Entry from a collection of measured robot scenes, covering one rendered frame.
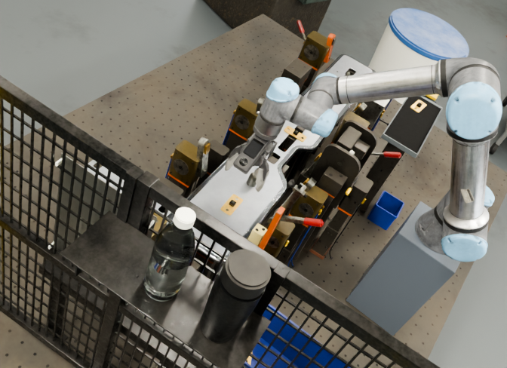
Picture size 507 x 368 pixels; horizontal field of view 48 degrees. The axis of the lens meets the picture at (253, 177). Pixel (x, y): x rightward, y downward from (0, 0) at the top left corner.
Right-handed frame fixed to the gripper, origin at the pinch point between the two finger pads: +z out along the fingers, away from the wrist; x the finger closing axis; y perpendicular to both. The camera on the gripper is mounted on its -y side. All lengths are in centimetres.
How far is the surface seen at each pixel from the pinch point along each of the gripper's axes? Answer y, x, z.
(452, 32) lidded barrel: 272, -28, 36
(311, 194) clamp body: 16.2, -18.8, 3.6
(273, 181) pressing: 19.2, -5.5, 10.6
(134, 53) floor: 160, 140, 109
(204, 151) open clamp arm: 4.6, 15.4, 2.3
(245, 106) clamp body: 39.3, 18.9, 6.0
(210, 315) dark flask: -68, -20, -37
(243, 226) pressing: -4.6, -7.4, 11.1
